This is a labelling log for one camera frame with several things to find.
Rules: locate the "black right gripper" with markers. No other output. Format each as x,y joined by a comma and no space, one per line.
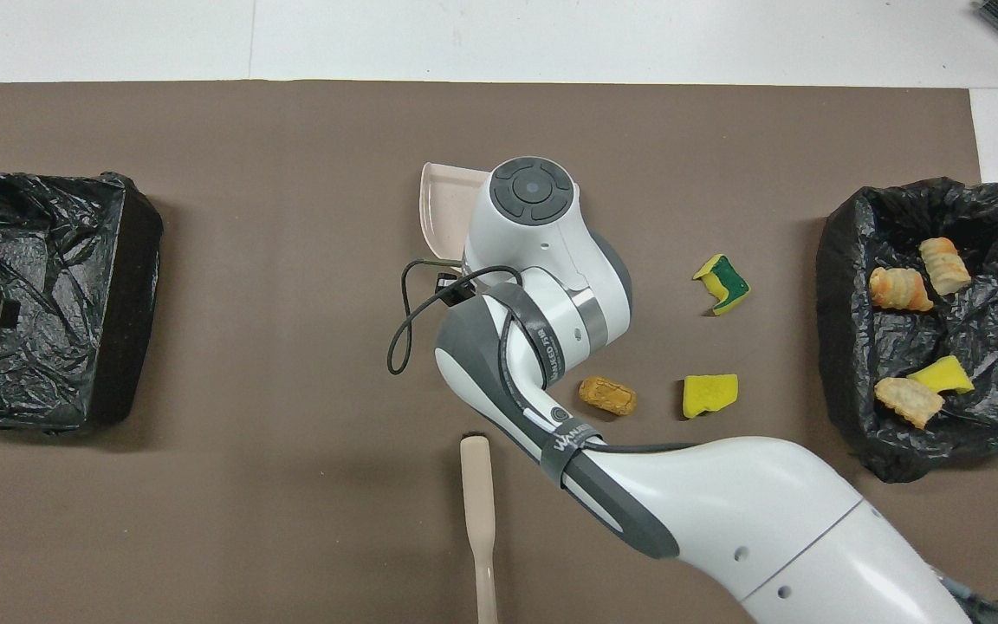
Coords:
451,283

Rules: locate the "beige plastic dustpan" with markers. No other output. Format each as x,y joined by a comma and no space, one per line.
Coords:
447,204

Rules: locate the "brown toy bread loaf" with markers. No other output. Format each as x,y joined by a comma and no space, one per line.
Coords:
607,396

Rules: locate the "beige hand brush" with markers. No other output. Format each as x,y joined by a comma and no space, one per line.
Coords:
477,485

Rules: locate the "green and yellow scouring sponge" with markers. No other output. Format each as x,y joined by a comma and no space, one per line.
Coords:
729,282

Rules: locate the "large yellow sponge piece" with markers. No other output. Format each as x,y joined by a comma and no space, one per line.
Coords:
709,395

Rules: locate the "beige toy pastry piece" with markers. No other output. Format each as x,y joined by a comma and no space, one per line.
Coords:
945,264
908,400
899,289

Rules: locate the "small yellow sponge piece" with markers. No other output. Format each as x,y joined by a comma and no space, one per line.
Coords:
942,375

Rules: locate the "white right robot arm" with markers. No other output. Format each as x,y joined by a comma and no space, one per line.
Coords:
724,511

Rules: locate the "black bag-lined bin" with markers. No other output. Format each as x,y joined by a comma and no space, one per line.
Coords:
854,347
74,347

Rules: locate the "brown paper table mat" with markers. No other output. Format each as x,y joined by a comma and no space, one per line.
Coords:
248,520

